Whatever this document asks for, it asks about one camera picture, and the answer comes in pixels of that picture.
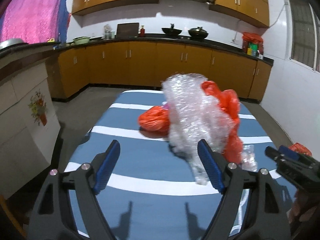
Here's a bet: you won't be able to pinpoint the large red plastic bag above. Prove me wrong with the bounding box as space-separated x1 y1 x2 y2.
201 81 243 164

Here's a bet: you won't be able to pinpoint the clear bubble wrap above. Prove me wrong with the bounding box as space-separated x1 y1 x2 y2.
162 73 233 185

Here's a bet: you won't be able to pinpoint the small clear plastic bag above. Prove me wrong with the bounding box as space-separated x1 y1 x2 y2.
241 145 258 172

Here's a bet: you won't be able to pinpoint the small red plastic bag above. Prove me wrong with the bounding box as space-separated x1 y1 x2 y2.
138 106 170 134

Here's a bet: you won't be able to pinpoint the lower wooden kitchen cabinets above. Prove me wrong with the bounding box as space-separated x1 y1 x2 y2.
46 42 272 101

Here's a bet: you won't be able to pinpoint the person's right hand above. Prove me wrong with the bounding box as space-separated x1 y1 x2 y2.
288 190 319 226

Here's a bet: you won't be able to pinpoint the white cabinet with flower sticker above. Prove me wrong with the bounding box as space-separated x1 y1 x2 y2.
0 42 62 201

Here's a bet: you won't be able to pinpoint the blue white striped tablecloth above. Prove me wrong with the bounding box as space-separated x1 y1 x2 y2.
63 89 298 239

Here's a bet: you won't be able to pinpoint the barred window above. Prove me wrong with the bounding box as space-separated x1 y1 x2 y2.
285 0 319 73

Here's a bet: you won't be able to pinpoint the green yellow boxes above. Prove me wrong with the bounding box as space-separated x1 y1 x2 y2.
247 42 258 57

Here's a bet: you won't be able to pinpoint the red bag on counter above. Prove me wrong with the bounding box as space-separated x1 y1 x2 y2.
242 32 264 44

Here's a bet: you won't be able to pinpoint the black countertop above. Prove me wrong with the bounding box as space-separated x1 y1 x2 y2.
55 34 274 67

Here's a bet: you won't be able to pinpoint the black lidded wok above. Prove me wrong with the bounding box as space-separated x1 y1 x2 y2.
188 27 208 40

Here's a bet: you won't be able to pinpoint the green basin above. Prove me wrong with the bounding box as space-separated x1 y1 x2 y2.
73 36 90 45

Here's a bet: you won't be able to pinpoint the black wok with ladle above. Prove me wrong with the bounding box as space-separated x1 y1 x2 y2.
162 23 182 37

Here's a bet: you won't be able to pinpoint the glass jar with bag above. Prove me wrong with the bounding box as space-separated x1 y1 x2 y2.
104 24 115 40

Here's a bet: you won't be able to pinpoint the red bottle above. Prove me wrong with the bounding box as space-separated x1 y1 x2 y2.
139 25 145 37

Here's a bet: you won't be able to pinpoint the pink blue hanging cloth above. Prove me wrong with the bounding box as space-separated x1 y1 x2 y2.
1 0 71 44

